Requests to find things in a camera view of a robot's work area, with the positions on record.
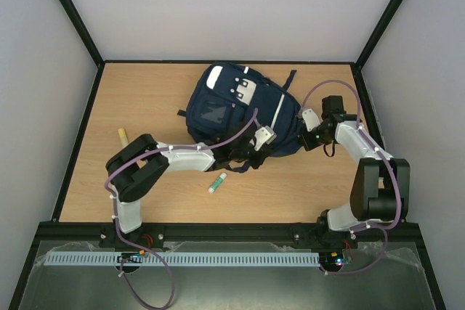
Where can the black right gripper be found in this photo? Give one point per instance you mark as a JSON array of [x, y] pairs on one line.
[[303, 136]]

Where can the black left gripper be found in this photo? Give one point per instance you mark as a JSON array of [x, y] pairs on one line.
[[266, 152]]

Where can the navy blue student backpack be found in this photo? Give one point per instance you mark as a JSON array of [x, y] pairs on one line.
[[228, 95]]

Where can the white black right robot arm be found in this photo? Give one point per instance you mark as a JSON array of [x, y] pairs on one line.
[[380, 190]]

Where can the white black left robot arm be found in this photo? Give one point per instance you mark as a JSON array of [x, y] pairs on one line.
[[134, 170]]

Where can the green white glue stick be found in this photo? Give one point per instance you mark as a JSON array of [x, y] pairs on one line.
[[218, 181]]

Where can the right controller circuit board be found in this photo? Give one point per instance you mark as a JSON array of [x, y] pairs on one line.
[[338, 258]]

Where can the controller circuit board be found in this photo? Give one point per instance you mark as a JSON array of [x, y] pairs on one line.
[[139, 257], [338, 258]]

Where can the yellow glue stick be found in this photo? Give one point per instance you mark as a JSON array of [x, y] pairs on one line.
[[123, 137]]

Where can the left controller circuit board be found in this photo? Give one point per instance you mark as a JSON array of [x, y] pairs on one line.
[[139, 257]]

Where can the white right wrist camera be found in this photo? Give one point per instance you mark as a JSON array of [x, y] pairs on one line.
[[310, 119]]

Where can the light blue slotted cable duct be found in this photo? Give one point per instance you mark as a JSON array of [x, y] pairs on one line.
[[193, 259]]

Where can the black aluminium frame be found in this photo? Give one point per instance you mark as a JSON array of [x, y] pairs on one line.
[[259, 232]]

